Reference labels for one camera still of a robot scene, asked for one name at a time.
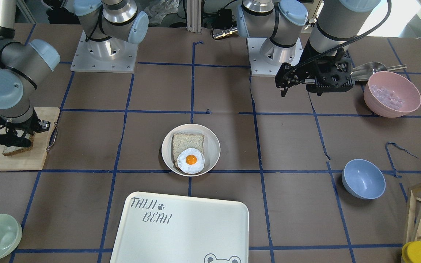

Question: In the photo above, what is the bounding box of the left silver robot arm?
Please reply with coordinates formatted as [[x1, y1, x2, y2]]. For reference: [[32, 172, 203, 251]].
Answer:
[[236, 0, 392, 96]]

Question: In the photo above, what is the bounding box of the cream bear tray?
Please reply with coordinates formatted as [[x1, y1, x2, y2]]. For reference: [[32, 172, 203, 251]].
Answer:
[[110, 191, 249, 263]]

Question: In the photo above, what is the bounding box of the bread slice on plate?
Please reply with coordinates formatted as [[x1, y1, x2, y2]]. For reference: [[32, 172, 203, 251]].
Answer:
[[172, 134, 205, 168]]

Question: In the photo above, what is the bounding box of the wooden cutting board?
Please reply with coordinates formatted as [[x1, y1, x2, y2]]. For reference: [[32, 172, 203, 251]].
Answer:
[[0, 107, 60, 171]]

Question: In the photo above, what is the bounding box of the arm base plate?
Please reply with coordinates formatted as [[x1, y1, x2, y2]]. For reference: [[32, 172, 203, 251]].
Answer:
[[71, 32, 139, 73], [247, 37, 303, 77]]

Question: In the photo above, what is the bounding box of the blue bowl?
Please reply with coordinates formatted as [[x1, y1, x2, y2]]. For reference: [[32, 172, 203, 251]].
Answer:
[[341, 159, 386, 200]]

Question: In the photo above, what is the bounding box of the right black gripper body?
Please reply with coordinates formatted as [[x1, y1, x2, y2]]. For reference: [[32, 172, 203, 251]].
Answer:
[[0, 113, 51, 148]]

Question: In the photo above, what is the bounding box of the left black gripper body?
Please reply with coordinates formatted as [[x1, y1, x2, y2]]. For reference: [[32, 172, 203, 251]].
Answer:
[[274, 49, 354, 93]]

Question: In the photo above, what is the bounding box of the aluminium frame post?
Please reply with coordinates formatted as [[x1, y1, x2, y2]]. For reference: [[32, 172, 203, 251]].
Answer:
[[185, 0, 202, 34]]

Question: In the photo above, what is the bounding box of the beige round plate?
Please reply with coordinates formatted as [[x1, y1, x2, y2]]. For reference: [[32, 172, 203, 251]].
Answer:
[[162, 124, 221, 177]]

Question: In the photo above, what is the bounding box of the pink bowl with ice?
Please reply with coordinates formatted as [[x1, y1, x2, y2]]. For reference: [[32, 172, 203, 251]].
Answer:
[[364, 71, 421, 118]]

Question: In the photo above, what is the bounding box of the fried egg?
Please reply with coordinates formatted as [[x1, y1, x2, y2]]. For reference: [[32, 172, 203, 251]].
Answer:
[[177, 148, 205, 175]]

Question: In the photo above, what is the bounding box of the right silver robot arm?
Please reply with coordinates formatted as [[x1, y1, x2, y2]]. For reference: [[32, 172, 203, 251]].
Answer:
[[0, 0, 149, 148]]

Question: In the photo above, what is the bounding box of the bread slice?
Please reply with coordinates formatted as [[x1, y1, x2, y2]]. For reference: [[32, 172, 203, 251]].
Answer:
[[172, 134, 205, 168], [2, 134, 35, 156]]

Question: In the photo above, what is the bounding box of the metal scoop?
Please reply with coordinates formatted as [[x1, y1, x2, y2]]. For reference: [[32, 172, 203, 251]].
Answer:
[[351, 62, 407, 81]]

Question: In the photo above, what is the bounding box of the yellow mug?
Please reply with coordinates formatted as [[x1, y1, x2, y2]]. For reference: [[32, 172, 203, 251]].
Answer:
[[401, 241, 421, 263]]

